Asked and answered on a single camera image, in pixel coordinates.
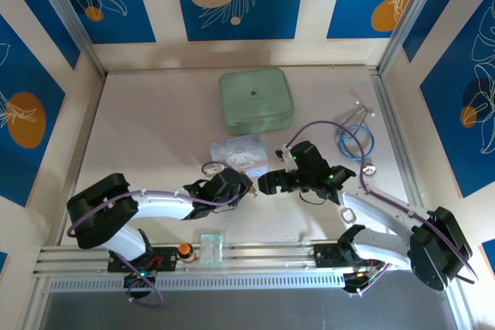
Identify mint green zipper case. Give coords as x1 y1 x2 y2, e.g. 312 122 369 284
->
218 66 295 137

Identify left black connector module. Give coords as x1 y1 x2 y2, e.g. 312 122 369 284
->
123 270 155 291

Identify blue tube stethoscope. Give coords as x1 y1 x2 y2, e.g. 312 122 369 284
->
335 98 379 179

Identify silver surgical scissors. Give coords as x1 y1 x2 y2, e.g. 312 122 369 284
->
338 206 359 226

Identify aluminium table edge rail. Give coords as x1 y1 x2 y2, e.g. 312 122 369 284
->
32 239 459 279

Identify grey slotted cable duct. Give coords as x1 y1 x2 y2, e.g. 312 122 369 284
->
48 271 349 292

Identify small bottle orange cap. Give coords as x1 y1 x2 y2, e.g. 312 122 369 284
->
177 242 196 264

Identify black connector module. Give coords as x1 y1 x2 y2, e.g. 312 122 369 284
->
342 270 372 294
123 270 155 291

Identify right aluminium frame post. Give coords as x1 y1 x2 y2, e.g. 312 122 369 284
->
377 0 446 76

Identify cartoon dog tin box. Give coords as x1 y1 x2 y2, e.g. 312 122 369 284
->
209 133 268 180

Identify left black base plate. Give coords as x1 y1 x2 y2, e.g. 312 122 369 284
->
107 247 179 273

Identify clear plastic bag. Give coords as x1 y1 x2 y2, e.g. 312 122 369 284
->
199 231 226 267

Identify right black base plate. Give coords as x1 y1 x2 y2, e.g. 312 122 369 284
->
313 243 386 269

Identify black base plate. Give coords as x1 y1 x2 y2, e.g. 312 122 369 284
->
107 247 179 273
313 243 386 269

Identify aluminium frame post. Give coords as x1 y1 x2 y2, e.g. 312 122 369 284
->
377 0 446 76
29 0 108 76

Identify left aluminium frame post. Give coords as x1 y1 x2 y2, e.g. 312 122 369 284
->
29 0 108 76

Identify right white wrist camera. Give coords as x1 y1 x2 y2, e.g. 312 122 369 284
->
275 144 295 172

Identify right black connector module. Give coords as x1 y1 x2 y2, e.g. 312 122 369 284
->
342 270 372 294

